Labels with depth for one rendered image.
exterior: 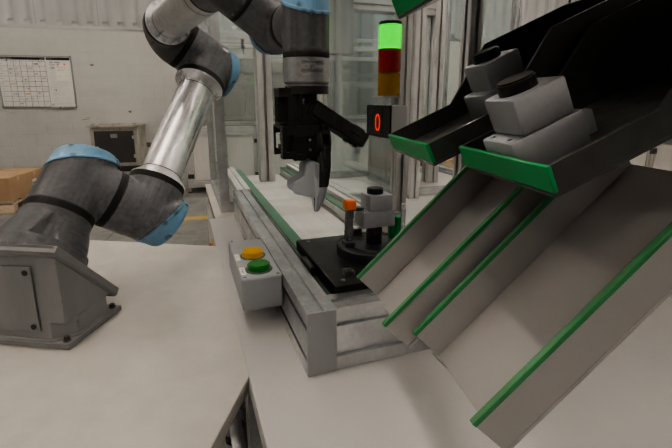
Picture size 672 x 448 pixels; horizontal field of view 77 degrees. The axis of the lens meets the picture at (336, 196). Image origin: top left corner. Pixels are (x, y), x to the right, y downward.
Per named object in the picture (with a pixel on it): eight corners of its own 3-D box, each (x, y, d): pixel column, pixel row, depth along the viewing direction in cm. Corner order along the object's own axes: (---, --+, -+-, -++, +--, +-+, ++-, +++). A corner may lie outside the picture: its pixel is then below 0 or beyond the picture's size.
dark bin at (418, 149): (434, 167, 43) (406, 98, 41) (394, 151, 55) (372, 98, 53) (671, 47, 44) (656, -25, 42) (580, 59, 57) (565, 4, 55)
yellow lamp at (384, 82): (383, 95, 92) (384, 72, 91) (373, 95, 97) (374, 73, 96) (403, 95, 94) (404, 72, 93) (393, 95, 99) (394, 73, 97)
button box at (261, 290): (243, 312, 72) (241, 278, 71) (229, 267, 91) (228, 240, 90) (283, 306, 74) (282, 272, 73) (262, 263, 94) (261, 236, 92)
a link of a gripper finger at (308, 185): (290, 213, 73) (288, 160, 71) (322, 210, 75) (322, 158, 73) (294, 218, 70) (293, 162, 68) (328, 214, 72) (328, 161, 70)
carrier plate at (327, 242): (335, 299, 66) (335, 286, 66) (296, 249, 88) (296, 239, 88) (465, 277, 74) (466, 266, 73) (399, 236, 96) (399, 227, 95)
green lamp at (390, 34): (384, 47, 90) (385, 22, 89) (374, 49, 95) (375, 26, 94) (405, 48, 92) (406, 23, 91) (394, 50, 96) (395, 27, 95)
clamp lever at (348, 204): (345, 242, 77) (346, 201, 75) (341, 238, 79) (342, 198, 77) (363, 240, 78) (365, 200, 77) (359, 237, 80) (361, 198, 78)
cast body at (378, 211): (363, 229, 76) (363, 191, 75) (354, 222, 80) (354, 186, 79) (404, 224, 79) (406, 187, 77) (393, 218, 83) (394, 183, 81)
